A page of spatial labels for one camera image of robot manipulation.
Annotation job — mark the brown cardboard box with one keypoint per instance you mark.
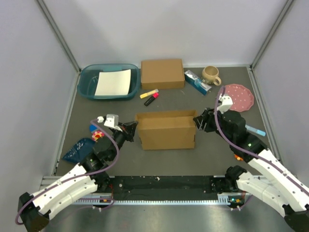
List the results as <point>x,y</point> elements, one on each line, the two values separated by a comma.
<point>167,129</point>
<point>162,74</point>

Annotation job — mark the orange plush flower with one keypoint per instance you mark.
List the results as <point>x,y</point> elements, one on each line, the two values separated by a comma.
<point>238,157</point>

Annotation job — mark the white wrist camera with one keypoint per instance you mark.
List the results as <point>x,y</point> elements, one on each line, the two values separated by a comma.
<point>225,103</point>
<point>110,120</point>

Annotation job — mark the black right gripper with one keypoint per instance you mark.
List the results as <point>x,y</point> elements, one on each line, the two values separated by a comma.
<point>207,116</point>

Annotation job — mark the blue toothbrush package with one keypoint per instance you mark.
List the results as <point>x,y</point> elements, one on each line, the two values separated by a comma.
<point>196,82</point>

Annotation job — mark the pink dotted plate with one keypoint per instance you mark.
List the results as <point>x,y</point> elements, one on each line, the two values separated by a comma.
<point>241,96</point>

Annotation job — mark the beige ceramic mug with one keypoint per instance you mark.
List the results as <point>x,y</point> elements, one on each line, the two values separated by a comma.
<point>210,75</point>

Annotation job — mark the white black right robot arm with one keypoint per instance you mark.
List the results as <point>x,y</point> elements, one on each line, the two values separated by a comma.
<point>284,192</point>

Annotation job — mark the pink plush flower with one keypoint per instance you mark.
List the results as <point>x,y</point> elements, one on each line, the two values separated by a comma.
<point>97,134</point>

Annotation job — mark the yellow highlighter pen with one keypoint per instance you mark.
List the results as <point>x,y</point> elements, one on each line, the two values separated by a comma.
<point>149,93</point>

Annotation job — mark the grey slotted cable duct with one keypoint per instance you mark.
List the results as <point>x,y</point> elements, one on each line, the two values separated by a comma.
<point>221,200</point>

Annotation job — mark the closed brown cardboard box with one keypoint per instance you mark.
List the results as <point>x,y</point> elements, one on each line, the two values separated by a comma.
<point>162,74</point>

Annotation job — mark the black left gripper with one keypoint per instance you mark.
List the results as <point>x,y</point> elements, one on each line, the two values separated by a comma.
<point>128,129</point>

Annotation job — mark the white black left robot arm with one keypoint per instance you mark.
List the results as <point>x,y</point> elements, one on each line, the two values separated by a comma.
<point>37,209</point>

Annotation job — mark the light blue marker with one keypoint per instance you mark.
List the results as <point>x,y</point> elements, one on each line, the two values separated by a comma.
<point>256,131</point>

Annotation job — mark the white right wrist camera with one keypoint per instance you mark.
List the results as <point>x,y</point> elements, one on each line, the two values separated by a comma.
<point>225,103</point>

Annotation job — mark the black pink highlighter pen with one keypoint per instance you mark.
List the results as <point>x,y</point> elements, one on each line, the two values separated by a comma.
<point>151,99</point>

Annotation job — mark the teal plastic bin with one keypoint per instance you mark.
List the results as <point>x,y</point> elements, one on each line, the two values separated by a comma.
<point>89,79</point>

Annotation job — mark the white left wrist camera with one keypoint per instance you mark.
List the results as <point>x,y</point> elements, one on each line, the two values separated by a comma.
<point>110,120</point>

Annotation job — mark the dark blue patterned pouch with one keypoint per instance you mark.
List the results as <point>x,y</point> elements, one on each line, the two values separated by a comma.
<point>79,151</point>

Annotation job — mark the white paper sheet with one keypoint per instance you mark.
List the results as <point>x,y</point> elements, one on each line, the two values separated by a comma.
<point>113,83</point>

